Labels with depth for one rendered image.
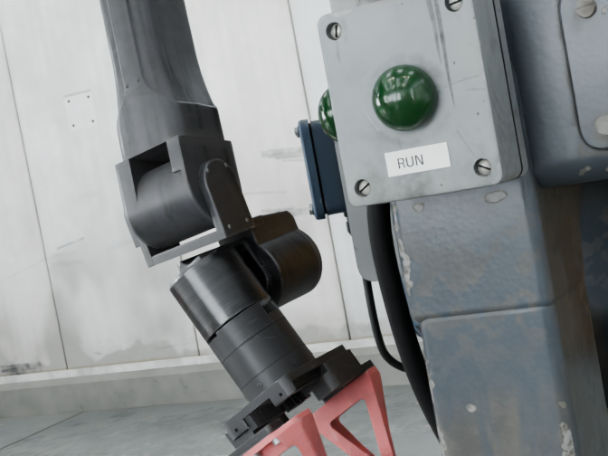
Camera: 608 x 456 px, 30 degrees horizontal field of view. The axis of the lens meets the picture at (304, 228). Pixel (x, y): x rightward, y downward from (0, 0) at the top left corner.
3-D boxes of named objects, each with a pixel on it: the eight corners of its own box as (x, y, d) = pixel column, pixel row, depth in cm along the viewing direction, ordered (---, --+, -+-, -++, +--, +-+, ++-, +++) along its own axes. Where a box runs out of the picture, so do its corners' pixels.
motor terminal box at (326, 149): (315, 248, 102) (291, 120, 101) (316, 240, 112) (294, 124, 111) (406, 231, 102) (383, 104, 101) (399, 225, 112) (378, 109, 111)
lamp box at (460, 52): (348, 209, 53) (314, 16, 52) (384, 198, 57) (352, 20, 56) (504, 184, 49) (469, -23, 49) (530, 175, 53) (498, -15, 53)
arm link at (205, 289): (147, 288, 83) (191, 243, 79) (204, 265, 88) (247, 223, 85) (202, 365, 81) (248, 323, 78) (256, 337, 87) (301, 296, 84)
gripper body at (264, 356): (359, 362, 84) (300, 283, 85) (299, 398, 75) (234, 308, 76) (299, 409, 87) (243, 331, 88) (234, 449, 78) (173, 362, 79)
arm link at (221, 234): (115, 200, 84) (198, 163, 79) (208, 173, 93) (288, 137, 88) (173, 351, 84) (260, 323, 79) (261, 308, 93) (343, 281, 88)
